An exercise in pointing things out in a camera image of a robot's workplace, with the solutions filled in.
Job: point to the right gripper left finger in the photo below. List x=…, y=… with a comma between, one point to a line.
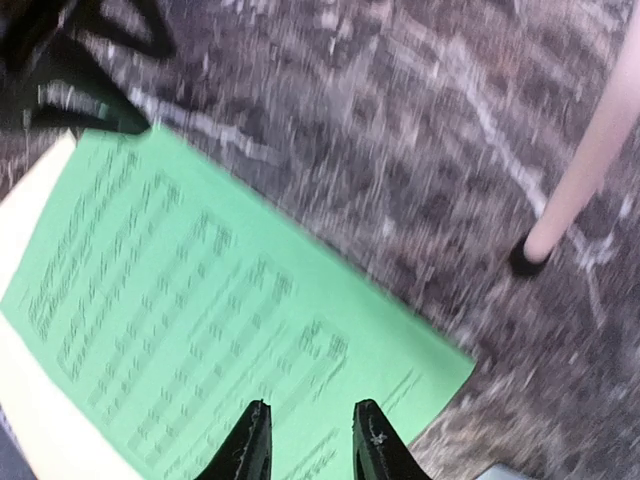
x=246, y=452

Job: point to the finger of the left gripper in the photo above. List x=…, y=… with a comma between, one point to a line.
x=38, y=47

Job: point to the white metronome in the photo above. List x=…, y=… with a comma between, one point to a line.
x=501, y=472

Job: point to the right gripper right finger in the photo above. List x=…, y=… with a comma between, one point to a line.
x=378, y=451

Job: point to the green sheet music page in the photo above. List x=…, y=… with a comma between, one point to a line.
x=147, y=297

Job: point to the pink perforated music stand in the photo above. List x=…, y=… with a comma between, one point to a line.
x=614, y=117

